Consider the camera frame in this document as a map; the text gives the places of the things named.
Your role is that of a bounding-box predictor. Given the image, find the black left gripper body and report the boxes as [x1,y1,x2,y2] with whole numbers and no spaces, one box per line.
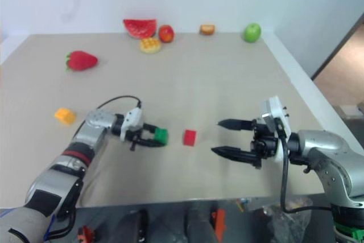
[125,123,153,151]

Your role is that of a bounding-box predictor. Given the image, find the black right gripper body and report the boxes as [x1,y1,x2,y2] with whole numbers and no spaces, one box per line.
[250,118,282,170]

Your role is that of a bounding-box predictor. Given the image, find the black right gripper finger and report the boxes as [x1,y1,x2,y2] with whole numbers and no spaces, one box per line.
[210,146,257,166]
[217,119,254,131]

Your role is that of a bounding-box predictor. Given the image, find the green cube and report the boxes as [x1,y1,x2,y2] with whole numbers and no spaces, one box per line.
[154,127,169,145]

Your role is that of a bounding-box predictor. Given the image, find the red cube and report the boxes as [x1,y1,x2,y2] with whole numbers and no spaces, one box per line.
[183,129,198,147]

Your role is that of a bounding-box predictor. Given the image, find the orange plastic part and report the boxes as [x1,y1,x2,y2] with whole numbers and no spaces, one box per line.
[211,208,228,241]
[77,225,97,243]

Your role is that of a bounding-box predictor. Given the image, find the yellow orange cube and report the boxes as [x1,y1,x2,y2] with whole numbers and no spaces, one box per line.
[54,107,77,126]

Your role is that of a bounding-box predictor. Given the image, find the yellow toy waffle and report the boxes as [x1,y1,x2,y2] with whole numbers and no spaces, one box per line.
[139,37,162,55]

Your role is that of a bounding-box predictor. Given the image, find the clear plastic bag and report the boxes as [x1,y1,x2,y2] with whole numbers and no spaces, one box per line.
[254,196,315,243]

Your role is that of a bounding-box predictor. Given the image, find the green toy apple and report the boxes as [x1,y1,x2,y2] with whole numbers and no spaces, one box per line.
[243,22,262,43]

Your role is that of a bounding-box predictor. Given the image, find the red toy strawberry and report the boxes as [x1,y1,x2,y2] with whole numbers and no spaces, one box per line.
[64,50,99,72]

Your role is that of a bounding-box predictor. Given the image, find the red toy apple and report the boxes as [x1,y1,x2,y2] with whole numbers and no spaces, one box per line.
[158,24,175,43]

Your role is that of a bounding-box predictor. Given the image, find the toy watermelon slice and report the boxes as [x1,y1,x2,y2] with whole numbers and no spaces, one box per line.
[122,18,158,39]

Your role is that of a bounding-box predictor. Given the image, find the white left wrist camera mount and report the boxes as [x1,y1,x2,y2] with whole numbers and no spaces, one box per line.
[119,108,144,142]

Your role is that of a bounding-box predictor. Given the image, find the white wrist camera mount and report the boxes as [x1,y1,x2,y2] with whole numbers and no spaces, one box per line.
[257,95,292,162]
[119,108,144,142]

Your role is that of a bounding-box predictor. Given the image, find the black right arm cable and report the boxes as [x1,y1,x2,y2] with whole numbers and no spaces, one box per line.
[274,117,334,215]

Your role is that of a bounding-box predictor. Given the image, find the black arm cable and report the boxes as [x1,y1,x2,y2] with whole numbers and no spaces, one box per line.
[274,117,334,215]
[74,95,143,139]

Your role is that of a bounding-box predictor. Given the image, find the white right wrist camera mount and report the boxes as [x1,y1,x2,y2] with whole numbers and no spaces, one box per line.
[257,95,292,162]

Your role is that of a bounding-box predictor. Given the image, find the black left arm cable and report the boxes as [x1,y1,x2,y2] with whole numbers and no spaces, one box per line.
[74,95,143,139]

